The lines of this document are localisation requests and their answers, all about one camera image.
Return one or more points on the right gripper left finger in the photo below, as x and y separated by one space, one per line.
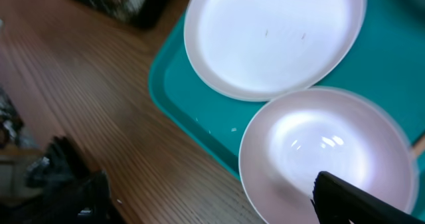
85 200

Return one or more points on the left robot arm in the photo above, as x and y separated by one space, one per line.
27 170

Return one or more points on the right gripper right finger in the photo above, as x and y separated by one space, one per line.
337 202

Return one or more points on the teal serving tray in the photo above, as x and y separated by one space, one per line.
385 65

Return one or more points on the small white plate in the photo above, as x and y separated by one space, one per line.
294 137

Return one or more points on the large white plate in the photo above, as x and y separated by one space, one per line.
256 50

